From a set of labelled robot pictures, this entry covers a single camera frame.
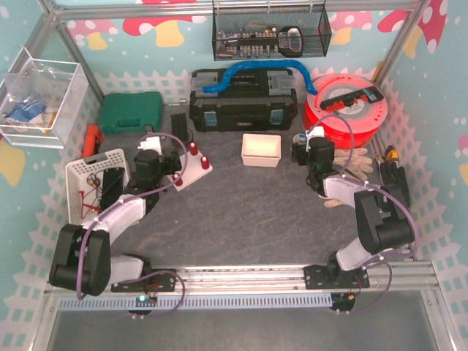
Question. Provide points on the black red terminal strip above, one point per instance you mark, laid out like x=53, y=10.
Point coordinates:
x=369, y=94

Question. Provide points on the white rectangular parts tray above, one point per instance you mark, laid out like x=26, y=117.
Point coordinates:
x=260, y=150

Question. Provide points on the green plastic tool case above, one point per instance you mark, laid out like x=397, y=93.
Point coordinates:
x=131, y=112

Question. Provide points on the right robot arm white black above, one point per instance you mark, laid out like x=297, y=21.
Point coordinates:
x=383, y=220

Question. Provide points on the blue white work glove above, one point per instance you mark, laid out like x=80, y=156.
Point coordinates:
x=28, y=111

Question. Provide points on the black plastic toolbox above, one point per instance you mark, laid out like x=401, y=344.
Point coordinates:
x=255, y=100

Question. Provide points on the red filament spool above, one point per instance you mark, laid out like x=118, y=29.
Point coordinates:
x=362, y=120

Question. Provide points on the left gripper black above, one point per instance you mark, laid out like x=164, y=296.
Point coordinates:
x=172, y=163

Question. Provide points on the small solder wire spool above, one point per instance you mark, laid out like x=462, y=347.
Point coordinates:
x=300, y=139

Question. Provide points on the black yellow rubber glove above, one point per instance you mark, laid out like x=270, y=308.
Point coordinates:
x=392, y=173

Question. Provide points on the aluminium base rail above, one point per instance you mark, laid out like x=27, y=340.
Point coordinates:
x=404, y=276

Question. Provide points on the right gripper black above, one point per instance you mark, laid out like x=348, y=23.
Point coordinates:
x=300, y=153

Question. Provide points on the black device in basket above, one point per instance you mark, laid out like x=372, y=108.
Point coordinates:
x=112, y=186

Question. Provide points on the lower beige work glove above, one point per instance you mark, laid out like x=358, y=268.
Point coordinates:
x=330, y=202

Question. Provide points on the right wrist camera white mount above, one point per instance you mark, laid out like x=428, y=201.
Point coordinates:
x=315, y=132

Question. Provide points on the clear acrylic wall box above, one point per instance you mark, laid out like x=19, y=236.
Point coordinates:
x=61, y=85

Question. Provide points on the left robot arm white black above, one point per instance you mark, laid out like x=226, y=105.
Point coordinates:
x=82, y=261

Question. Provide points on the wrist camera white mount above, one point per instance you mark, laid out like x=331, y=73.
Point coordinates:
x=315, y=132
x=151, y=143

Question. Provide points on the orange handled tool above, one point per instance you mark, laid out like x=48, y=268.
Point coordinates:
x=93, y=140

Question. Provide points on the white perforated plastic basket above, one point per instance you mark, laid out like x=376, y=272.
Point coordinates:
x=84, y=183

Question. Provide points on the upper beige work glove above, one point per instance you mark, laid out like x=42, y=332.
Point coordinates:
x=356, y=162

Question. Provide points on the beige work glove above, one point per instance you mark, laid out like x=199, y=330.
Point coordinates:
x=330, y=202
x=356, y=162

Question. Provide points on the white slotted cable duct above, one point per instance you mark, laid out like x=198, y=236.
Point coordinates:
x=198, y=302

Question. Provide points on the white peg fixture board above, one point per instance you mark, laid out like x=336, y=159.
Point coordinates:
x=193, y=171

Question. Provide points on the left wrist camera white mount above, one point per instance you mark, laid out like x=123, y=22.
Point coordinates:
x=151, y=143

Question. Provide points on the black wire mesh basket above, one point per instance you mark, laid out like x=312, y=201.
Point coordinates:
x=269, y=30

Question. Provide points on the black battery holder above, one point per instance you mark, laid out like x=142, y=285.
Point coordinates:
x=179, y=127

